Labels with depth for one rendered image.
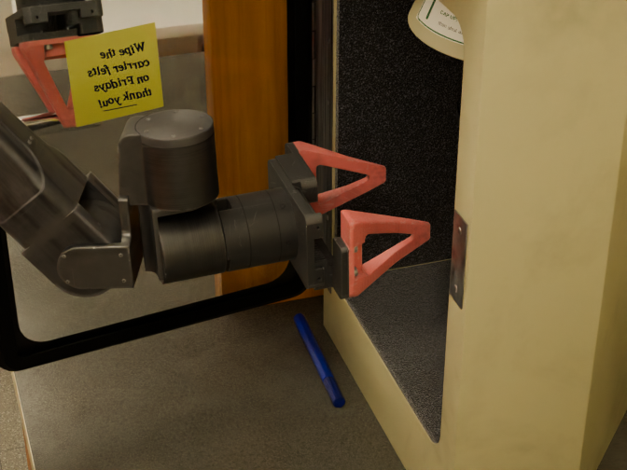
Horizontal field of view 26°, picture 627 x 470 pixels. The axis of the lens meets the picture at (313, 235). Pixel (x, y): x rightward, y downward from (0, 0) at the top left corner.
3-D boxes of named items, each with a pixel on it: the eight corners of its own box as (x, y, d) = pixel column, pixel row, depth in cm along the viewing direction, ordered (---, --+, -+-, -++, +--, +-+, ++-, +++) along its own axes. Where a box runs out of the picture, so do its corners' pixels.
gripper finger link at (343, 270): (407, 162, 106) (292, 183, 104) (442, 205, 100) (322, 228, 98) (406, 237, 110) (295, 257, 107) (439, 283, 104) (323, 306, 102)
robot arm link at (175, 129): (80, 235, 109) (60, 289, 101) (62, 103, 103) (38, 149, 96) (229, 232, 108) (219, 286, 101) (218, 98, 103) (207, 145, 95)
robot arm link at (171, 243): (139, 265, 106) (154, 299, 102) (130, 186, 103) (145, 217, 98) (224, 249, 108) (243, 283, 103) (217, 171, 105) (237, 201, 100)
